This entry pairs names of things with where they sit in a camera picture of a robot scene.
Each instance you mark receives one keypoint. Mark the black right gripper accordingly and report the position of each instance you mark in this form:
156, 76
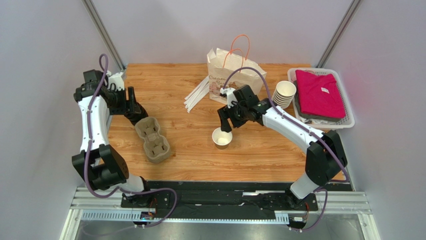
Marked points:
231, 111

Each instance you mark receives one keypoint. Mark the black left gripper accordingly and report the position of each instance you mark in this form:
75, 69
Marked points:
127, 106

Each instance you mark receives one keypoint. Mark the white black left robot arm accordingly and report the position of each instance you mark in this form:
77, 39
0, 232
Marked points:
101, 167

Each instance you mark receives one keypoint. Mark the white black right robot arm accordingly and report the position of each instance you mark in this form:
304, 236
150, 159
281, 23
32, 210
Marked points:
325, 155

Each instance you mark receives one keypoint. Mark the white paper takeout bag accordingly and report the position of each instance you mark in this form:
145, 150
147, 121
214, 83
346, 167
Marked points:
232, 69

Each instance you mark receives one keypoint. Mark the white wrapped straws bundle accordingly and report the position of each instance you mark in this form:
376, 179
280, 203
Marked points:
197, 94

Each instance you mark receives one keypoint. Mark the cardboard cup carrier tray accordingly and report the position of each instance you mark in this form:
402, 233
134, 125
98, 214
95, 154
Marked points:
155, 146

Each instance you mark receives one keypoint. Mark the stack of paper cups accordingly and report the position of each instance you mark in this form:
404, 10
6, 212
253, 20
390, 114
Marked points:
284, 93

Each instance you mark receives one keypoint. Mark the white crumpled cloth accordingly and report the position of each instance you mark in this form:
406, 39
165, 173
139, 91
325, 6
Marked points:
313, 121

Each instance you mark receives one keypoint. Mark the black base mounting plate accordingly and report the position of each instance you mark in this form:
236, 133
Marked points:
232, 200

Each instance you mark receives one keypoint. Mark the pink folded t-shirt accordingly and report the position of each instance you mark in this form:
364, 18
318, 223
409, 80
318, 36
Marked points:
303, 76

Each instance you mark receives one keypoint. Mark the white plastic laundry basket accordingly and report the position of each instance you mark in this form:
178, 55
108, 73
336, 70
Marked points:
348, 121

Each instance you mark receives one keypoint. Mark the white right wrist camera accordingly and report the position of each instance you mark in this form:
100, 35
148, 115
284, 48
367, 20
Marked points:
228, 93

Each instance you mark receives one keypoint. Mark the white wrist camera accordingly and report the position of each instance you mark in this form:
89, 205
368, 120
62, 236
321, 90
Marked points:
116, 81
228, 93

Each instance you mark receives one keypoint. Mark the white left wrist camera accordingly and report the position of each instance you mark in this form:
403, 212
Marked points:
116, 81

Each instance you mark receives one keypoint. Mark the aluminium frame rail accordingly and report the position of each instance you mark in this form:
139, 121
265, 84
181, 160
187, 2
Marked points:
343, 214

